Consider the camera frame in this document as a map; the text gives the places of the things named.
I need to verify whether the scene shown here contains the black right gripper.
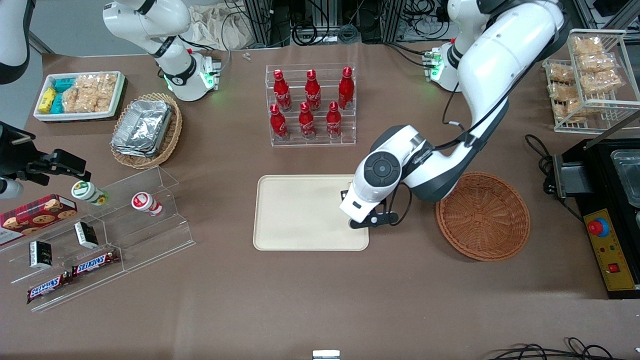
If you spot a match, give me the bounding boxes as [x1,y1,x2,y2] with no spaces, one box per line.
[0,122,93,183]

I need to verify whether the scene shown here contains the beige plastic tray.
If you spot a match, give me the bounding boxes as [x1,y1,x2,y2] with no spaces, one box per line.
[253,174,370,252]

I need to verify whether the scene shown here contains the light oval wicker basket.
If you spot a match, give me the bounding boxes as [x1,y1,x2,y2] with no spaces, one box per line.
[109,92,184,170]

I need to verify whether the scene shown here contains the brown wicker basket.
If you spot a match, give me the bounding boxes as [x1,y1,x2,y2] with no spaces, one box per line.
[435,171,531,263]

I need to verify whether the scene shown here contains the green label yogurt bottle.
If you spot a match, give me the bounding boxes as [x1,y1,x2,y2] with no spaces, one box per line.
[70,180,110,207]

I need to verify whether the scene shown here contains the white rectangular bin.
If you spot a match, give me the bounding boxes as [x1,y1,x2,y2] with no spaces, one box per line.
[33,70,126,123]

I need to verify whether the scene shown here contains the clear acrylic bottle rack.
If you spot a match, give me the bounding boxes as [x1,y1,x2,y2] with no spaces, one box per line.
[264,63,357,148]

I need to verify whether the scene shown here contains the red cookie box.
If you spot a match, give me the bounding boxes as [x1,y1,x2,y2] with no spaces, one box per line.
[0,193,79,246]

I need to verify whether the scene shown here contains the yellow snack pack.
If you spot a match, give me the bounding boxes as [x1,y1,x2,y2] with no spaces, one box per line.
[38,87,58,114]

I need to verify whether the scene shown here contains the red cola bottle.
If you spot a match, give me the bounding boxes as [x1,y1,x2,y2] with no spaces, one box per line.
[273,69,293,113]
[269,103,290,142]
[298,101,317,140]
[338,66,355,111]
[304,69,322,112]
[326,101,343,139]

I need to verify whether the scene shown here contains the small black white box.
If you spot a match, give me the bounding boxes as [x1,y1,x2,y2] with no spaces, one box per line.
[28,240,54,270]
[73,221,100,250]

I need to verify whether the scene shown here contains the clear rice cracker bag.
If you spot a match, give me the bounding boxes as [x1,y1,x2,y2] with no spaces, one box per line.
[61,73,119,114]

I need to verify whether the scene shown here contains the stack of foil containers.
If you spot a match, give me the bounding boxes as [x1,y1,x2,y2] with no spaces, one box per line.
[110,99,174,159]

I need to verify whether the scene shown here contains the red label yogurt bottle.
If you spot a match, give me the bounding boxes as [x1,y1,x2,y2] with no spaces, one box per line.
[131,192,164,217]

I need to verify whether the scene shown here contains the snickers bar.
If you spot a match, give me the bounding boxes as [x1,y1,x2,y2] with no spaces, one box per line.
[71,249,120,278]
[26,272,72,305]

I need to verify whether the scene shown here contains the clear acrylic stepped shelf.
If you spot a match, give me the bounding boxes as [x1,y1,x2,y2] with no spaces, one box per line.
[0,166,197,314]

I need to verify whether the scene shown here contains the beige cloth bag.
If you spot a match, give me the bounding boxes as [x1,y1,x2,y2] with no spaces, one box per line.
[188,4,253,52]

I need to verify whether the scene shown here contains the bagged bread snack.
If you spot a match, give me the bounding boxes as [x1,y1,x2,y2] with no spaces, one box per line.
[572,37,604,56]
[577,53,617,74]
[548,64,576,84]
[549,82,577,102]
[581,70,624,95]
[552,99,585,123]

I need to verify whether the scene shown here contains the black appliance housing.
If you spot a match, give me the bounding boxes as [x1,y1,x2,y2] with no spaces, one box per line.
[552,137,640,301]

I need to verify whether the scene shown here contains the yellow emergency stop box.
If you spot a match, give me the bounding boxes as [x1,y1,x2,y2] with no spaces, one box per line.
[583,208,639,292]

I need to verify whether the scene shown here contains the clear glass container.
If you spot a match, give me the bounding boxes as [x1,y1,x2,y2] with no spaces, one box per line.
[610,149,640,197]

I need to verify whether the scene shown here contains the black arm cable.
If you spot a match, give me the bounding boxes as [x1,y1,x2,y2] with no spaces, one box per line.
[442,30,567,152]

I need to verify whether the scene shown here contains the black base cables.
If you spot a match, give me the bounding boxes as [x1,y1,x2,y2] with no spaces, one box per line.
[384,42,437,69]

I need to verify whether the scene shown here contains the black appliance power cable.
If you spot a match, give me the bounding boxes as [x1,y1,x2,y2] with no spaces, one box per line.
[524,133,557,195]

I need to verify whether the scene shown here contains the black floor cables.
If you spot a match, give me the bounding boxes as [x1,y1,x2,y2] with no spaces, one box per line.
[486,337,632,360]

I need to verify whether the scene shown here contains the white wire rack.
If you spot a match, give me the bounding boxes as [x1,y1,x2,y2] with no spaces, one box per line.
[543,28,640,135]

